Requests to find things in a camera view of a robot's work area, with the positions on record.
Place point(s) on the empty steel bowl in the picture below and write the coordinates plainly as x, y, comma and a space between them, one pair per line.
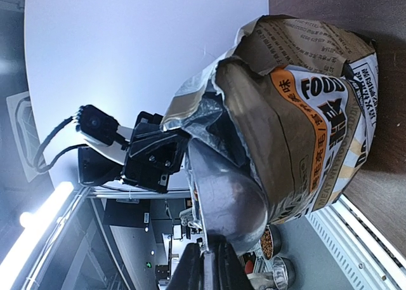
284, 273

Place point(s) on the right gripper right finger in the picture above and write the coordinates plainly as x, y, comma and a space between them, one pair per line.
231, 274

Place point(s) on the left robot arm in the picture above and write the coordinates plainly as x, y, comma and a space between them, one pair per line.
97, 170

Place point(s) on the steel bowl with kibble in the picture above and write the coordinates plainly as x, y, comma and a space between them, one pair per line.
270, 242

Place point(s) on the metal scoop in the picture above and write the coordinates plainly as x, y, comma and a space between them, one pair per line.
232, 207

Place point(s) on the fluorescent tube light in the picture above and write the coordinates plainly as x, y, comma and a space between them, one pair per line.
49, 209

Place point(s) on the pet food bag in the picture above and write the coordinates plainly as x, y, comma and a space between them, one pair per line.
296, 100

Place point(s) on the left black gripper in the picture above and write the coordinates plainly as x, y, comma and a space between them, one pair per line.
153, 155

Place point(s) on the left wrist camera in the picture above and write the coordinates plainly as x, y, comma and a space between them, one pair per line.
102, 133

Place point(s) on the front aluminium rail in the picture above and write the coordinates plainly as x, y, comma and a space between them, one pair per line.
365, 256

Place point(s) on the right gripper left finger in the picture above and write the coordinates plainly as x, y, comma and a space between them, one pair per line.
188, 272

